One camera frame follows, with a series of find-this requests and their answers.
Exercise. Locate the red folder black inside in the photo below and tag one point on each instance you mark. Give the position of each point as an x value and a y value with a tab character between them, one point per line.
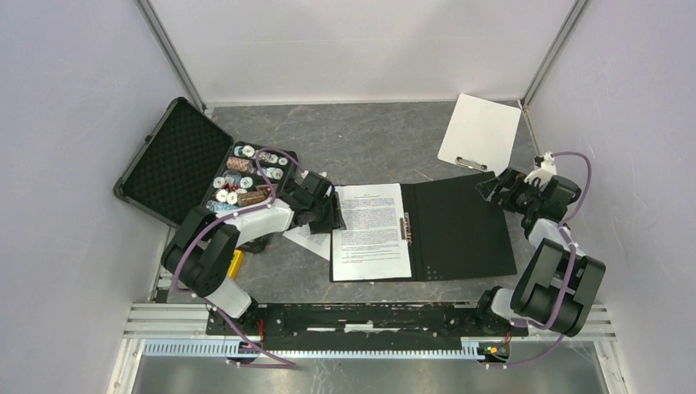
456	234

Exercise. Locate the black poker chip case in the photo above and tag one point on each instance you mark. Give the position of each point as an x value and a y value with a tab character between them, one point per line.
187	160

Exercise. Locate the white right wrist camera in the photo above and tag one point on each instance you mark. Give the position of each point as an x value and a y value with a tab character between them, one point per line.
544	170

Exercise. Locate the printed text paper sheet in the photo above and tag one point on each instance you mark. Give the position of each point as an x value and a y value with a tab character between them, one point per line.
373	245

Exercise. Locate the white clipboard metal clip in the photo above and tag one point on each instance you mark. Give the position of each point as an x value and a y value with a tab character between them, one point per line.
480	135

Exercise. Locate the silver folder clip mechanism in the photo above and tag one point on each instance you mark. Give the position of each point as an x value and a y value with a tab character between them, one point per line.
406	233

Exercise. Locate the yellow box with green cells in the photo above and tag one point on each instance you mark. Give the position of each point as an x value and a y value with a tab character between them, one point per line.
236	262

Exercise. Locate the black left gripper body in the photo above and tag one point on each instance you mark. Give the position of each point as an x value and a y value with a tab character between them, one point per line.
321	219

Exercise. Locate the white paper sheet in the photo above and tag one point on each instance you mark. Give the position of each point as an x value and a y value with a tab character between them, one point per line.
319	244

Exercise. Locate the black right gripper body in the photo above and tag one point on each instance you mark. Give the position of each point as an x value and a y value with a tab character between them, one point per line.
520	195

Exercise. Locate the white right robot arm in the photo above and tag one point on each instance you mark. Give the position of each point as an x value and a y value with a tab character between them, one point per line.
557	289

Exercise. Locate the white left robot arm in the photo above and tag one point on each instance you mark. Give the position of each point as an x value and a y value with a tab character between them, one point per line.
199	255

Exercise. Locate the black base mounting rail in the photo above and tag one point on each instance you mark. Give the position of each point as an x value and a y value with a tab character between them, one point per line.
376	326

